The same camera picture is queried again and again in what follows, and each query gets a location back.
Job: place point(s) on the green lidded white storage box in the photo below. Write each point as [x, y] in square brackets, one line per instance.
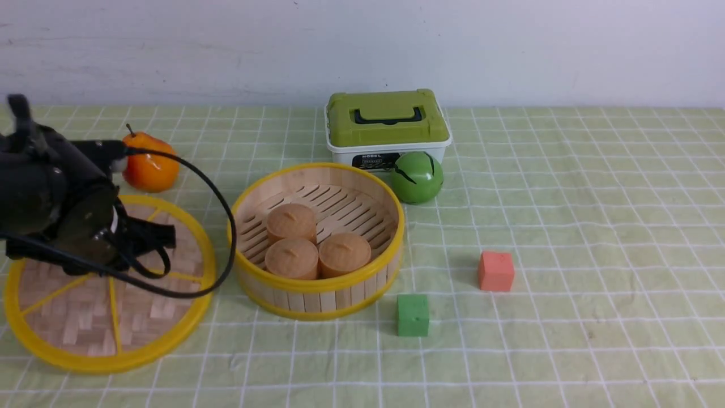
[371, 130]

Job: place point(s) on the tan bun front right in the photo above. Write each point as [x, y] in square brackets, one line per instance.
[343, 253]

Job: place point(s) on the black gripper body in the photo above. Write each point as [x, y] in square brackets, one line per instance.
[93, 228]

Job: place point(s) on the tan bun back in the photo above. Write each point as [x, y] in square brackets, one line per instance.
[291, 221]

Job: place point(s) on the red foam cube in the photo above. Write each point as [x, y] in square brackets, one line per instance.
[496, 271]

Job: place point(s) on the bamboo steamer basket yellow rim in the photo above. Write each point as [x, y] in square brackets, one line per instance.
[344, 199]

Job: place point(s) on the green foam cube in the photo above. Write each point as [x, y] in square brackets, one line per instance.
[413, 315]

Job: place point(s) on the orange plastic pear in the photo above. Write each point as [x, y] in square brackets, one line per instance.
[149, 173]

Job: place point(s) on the yellow woven steamer lid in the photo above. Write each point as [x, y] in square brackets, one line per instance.
[99, 325]

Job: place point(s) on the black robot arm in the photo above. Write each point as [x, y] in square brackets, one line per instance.
[37, 166]

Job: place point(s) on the tan bun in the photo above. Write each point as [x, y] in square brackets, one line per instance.
[343, 253]
[291, 221]
[293, 258]

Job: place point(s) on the tan bun front left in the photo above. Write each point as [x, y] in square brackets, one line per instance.
[293, 258]

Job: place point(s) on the green toy watermelon ball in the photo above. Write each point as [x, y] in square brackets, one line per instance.
[417, 177]

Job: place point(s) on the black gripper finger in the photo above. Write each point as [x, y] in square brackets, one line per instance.
[143, 235]

